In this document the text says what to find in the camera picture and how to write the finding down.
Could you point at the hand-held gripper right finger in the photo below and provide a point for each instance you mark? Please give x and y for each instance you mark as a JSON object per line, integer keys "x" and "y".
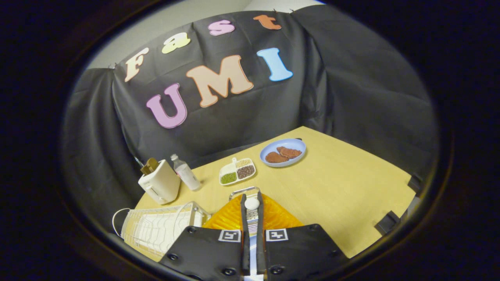
{"x": 260, "y": 242}

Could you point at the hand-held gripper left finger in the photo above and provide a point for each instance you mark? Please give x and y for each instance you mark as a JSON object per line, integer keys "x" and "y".
{"x": 245, "y": 242}

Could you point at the white divided grain dish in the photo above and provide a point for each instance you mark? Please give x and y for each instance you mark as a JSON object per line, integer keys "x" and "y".
{"x": 237, "y": 171}

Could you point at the blue plate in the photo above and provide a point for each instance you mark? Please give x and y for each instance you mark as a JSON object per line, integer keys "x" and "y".
{"x": 273, "y": 147}

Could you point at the brown meat piece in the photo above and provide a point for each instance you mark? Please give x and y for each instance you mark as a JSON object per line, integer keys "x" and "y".
{"x": 290, "y": 152}
{"x": 276, "y": 157}

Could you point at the clear plastic bottle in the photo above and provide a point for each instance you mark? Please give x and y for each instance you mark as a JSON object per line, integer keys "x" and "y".
{"x": 187, "y": 175}

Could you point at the cream toaster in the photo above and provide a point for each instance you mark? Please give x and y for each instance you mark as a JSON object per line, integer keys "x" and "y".
{"x": 161, "y": 185}

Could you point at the brown toast slice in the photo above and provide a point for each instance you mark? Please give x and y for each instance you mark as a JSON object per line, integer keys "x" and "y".
{"x": 150, "y": 165}

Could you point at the black table clamp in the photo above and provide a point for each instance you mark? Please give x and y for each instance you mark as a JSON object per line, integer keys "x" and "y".
{"x": 415, "y": 183}
{"x": 387, "y": 222}

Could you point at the black backdrop cloth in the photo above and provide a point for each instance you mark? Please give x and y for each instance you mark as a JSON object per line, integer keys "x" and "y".
{"x": 312, "y": 97}

